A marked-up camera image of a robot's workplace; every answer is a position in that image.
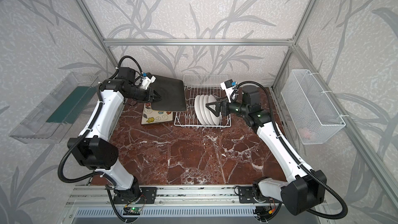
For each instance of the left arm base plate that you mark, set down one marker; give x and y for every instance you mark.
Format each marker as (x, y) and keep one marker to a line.
(146, 195)

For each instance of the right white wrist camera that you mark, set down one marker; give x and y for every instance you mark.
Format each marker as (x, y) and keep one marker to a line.
(230, 88)

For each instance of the white wire dish rack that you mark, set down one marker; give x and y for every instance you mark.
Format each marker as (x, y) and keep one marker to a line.
(197, 85)

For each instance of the clear plastic wall bin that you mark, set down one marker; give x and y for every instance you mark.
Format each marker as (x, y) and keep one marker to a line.
(50, 121)

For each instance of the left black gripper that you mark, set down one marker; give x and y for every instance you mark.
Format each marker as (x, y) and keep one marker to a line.
(150, 94)

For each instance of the right circuit board with wires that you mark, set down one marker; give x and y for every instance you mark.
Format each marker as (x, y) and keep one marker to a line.
(264, 212)

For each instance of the white round plate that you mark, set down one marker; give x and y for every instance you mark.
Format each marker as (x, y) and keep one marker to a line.
(216, 119)
(206, 111)
(198, 110)
(201, 105)

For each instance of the left green circuit board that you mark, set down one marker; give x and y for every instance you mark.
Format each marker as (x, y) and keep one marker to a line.
(132, 211)

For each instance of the pink object in basket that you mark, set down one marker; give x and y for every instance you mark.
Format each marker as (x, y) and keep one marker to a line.
(306, 133)

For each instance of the white mesh wall basket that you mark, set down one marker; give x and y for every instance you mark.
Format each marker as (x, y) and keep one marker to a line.
(310, 107)

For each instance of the aluminium frame crossbar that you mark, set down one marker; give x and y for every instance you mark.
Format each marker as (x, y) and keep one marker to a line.
(198, 42)

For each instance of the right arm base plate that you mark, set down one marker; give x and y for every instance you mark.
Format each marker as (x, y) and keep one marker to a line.
(246, 195)

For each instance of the aluminium mounting rail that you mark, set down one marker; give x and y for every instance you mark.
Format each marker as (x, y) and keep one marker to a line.
(167, 195)

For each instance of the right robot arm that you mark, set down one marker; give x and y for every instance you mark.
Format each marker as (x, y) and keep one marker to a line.
(304, 188)

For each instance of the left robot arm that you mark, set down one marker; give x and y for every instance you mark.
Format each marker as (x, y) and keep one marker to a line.
(92, 148)

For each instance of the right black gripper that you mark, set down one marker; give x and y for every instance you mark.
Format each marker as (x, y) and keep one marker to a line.
(221, 108)

